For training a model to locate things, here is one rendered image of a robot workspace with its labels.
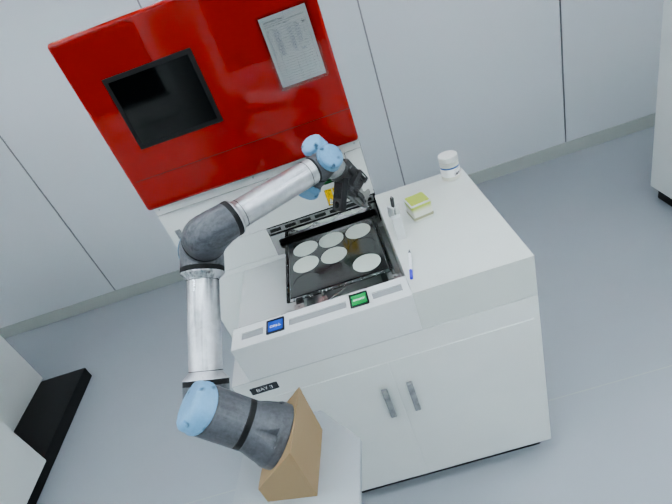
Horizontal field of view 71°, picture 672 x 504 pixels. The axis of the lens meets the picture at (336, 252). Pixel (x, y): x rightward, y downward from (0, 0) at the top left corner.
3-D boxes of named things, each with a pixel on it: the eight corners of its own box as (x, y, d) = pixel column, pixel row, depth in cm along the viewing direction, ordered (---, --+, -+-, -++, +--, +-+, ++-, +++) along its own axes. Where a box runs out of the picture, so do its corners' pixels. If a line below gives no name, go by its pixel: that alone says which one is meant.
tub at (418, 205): (406, 214, 167) (402, 198, 163) (426, 206, 167) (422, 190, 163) (415, 224, 160) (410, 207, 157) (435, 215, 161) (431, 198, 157)
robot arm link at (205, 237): (174, 218, 109) (330, 131, 130) (171, 231, 119) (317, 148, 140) (203, 259, 109) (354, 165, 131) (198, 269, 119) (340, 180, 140)
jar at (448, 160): (439, 176, 181) (435, 154, 176) (457, 170, 181) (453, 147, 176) (445, 184, 175) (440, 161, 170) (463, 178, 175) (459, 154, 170)
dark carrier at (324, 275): (289, 245, 188) (288, 244, 188) (371, 218, 186) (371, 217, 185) (291, 299, 160) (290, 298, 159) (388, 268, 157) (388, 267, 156)
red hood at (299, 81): (182, 141, 236) (116, 15, 204) (337, 87, 230) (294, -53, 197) (147, 212, 173) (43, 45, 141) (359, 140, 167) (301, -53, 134)
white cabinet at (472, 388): (308, 393, 243) (243, 271, 198) (491, 338, 235) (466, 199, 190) (316, 520, 189) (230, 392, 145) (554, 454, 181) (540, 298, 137)
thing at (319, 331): (250, 359, 153) (232, 329, 145) (414, 309, 148) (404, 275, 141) (249, 382, 145) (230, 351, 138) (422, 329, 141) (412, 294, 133)
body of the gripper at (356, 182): (370, 179, 163) (352, 158, 154) (358, 200, 161) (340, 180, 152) (353, 176, 168) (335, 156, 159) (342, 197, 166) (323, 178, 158)
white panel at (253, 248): (200, 281, 202) (152, 203, 180) (383, 222, 195) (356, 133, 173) (199, 286, 199) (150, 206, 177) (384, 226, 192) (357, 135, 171)
